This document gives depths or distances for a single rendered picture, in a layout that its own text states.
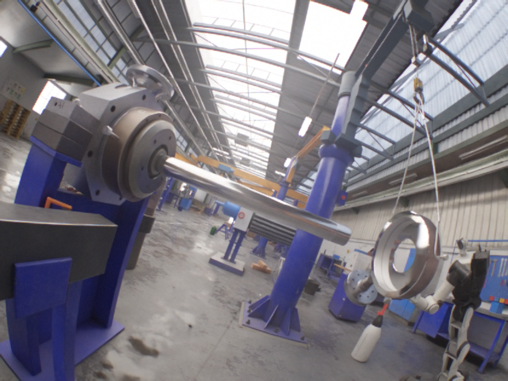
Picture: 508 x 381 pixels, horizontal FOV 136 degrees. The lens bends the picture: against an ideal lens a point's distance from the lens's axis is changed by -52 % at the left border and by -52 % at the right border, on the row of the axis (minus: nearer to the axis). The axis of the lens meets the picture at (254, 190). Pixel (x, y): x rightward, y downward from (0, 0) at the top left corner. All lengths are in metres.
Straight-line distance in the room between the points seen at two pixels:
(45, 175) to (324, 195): 2.26
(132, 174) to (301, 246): 1.88
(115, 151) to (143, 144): 0.10
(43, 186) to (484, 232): 5.80
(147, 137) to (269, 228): 3.63
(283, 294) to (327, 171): 1.42
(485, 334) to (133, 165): 5.12
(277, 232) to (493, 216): 4.74
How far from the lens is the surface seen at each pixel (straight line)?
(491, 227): 5.37
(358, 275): 1.20
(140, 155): 0.74
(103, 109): 0.78
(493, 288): 4.89
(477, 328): 4.98
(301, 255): 2.28
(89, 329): 1.50
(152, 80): 0.99
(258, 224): 4.16
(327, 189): 2.37
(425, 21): 2.07
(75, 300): 0.60
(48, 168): 0.70
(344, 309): 3.81
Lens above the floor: 1.01
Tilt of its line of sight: 8 degrees up
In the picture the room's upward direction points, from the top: 22 degrees clockwise
